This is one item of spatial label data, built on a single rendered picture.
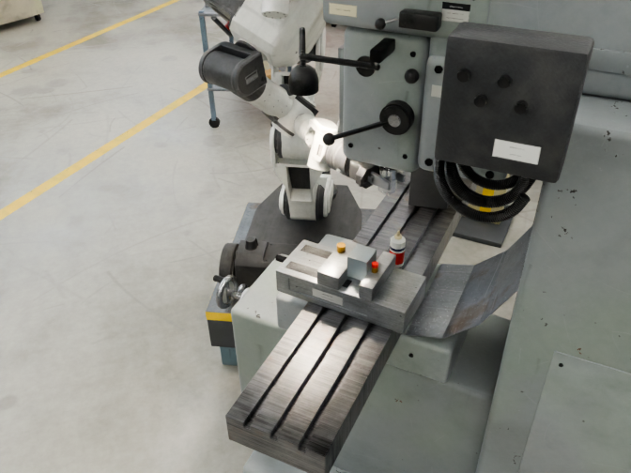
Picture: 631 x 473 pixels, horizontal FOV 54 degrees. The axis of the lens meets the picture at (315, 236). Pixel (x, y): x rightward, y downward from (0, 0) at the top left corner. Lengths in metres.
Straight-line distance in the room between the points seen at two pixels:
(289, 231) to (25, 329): 1.37
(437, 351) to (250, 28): 0.95
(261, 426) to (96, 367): 1.66
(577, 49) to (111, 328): 2.51
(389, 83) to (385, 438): 1.08
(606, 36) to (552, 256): 0.41
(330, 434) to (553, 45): 0.83
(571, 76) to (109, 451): 2.13
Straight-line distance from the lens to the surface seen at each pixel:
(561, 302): 1.35
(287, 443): 1.31
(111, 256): 3.51
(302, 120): 1.83
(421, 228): 1.86
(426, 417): 1.82
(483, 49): 0.98
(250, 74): 1.70
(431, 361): 1.64
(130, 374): 2.83
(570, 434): 1.60
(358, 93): 1.38
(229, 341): 2.52
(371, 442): 2.01
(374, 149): 1.42
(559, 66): 0.97
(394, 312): 1.47
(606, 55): 1.23
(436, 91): 1.29
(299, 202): 2.38
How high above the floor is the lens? 2.02
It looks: 36 degrees down
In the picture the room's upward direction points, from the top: 1 degrees counter-clockwise
